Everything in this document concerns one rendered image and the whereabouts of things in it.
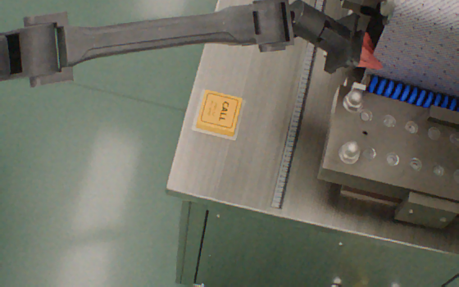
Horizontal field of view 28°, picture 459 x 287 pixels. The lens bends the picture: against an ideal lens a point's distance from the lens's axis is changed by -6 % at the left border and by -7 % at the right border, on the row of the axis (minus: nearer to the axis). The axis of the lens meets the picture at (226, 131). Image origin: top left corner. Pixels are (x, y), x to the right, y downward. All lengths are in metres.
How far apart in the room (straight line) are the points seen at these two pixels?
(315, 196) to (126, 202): 1.01
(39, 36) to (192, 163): 0.48
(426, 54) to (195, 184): 0.48
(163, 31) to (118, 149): 1.28
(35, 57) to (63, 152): 1.34
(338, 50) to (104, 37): 0.41
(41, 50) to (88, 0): 1.53
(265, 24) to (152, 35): 0.19
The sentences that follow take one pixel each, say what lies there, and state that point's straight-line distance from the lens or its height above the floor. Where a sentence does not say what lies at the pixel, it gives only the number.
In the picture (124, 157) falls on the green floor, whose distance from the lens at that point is 2.69.
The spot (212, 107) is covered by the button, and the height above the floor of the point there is 0.92.
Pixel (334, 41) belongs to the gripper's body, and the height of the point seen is 1.14.
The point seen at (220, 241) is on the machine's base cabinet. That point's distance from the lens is 1.98.
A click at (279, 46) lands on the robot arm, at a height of 1.17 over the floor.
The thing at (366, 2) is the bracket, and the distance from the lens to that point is 1.63.
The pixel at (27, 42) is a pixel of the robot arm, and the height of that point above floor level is 1.30.
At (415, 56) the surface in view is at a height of 1.14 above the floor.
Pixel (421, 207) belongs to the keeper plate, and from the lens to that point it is 1.66.
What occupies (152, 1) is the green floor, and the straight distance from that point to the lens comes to 2.90.
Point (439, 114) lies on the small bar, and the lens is 1.69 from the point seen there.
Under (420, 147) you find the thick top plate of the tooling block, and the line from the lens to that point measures 1.67.
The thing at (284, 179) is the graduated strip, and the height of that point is 0.90.
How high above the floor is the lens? 2.54
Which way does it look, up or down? 68 degrees down
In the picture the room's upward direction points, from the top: 11 degrees clockwise
